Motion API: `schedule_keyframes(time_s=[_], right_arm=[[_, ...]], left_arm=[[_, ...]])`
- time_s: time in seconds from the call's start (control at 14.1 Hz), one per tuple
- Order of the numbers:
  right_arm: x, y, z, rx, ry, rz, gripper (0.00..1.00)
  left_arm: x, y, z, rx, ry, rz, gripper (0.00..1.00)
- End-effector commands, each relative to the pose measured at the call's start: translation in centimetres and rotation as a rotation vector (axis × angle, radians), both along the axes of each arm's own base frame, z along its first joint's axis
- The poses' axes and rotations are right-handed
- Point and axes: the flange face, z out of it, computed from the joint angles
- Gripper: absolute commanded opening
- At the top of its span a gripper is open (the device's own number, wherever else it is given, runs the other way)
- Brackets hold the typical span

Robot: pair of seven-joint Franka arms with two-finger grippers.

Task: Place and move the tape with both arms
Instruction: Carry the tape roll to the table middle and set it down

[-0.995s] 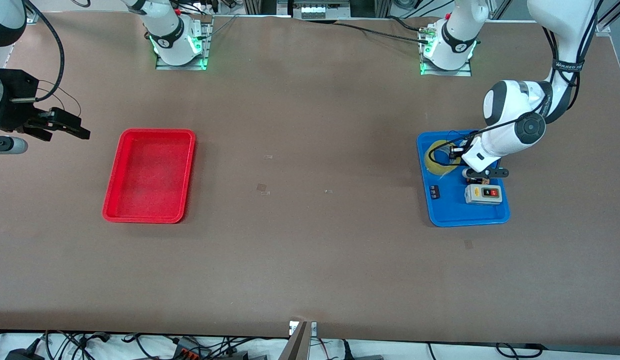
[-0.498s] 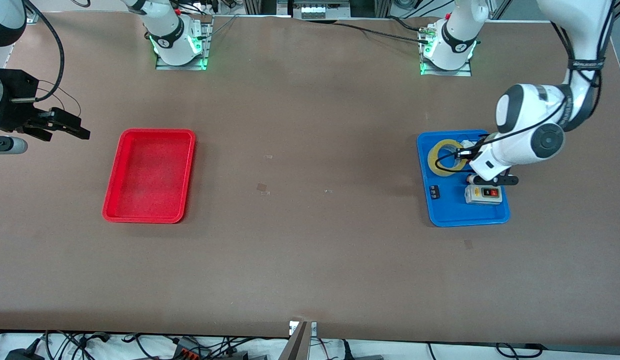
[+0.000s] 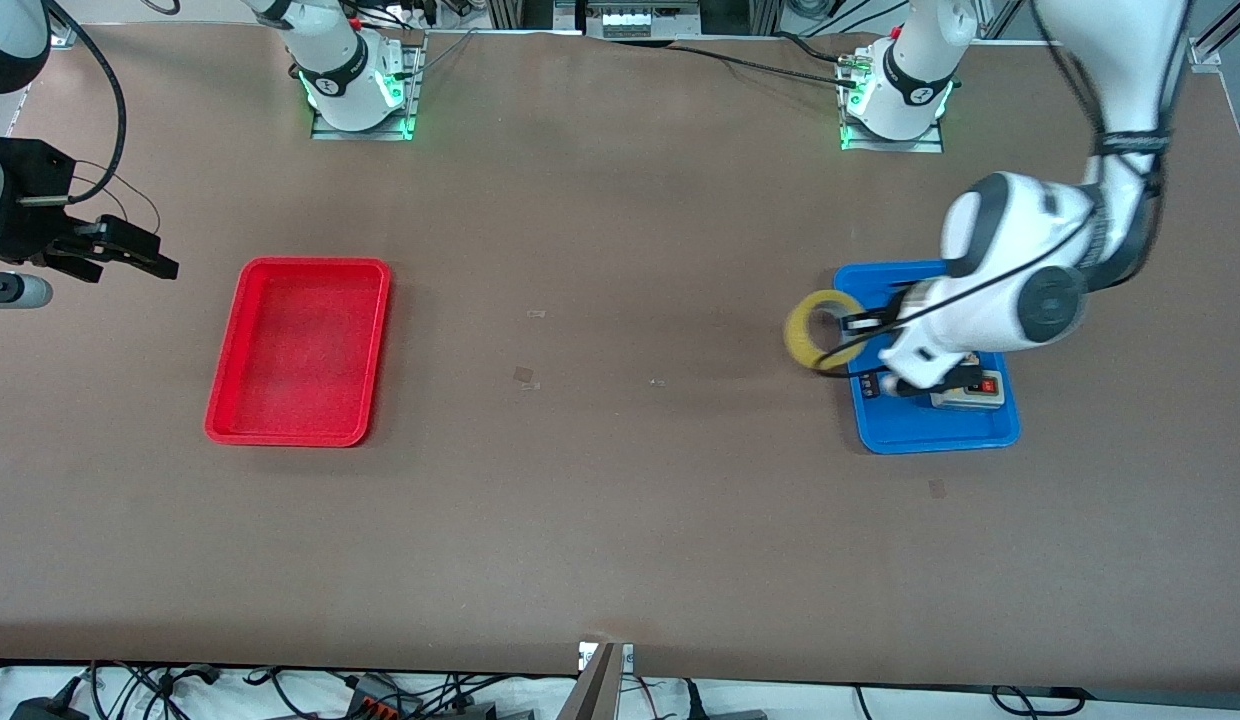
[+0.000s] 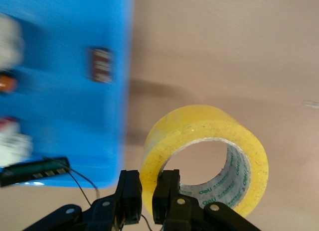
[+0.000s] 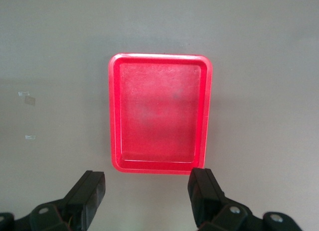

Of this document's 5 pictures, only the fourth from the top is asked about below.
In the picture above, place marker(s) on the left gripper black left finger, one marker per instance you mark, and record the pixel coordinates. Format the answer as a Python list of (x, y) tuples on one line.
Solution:
[(129, 196)]

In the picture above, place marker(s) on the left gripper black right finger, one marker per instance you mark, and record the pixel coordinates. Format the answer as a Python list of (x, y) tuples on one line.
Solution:
[(169, 198)]

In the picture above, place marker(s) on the yellow packing tape roll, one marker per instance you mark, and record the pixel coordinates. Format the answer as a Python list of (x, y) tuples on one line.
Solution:
[(251, 146)]

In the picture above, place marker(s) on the small green circuit board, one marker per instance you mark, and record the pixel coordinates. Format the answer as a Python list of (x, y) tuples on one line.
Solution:
[(32, 171)]

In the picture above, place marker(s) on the blue plastic tray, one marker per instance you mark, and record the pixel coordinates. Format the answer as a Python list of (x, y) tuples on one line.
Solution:
[(62, 116)]

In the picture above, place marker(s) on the white circuit breaker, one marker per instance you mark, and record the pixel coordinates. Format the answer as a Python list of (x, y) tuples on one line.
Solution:
[(12, 144)]

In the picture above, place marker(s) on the small black connector block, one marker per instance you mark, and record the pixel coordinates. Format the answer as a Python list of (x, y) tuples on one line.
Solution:
[(100, 64)]

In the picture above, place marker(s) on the small black red push button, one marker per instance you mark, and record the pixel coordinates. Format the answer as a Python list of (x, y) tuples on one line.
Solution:
[(6, 83)]

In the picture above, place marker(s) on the grey push-button switch box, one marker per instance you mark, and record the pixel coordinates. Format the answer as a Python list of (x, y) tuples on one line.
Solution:
[(10, 41)]

